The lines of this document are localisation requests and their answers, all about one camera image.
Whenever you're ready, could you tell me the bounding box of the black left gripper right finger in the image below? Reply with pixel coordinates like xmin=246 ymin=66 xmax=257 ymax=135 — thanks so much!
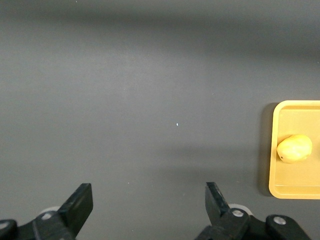
xmin=194 ymin=181 xmax=270 ymax=240

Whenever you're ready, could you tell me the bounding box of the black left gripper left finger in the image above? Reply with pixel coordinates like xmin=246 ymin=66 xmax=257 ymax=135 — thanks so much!
xmin=18 ymin=183 xmax=94 ymax=240

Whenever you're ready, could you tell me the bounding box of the yellow potato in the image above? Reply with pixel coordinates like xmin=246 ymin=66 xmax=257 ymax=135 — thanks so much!
xmin=276 ymin=133 xmax=313 ymax=165

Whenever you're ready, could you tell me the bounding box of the orange plastic tray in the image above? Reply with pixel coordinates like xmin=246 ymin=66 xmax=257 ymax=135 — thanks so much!
xmin=268 ymin=100 xmax=320 ymax=200

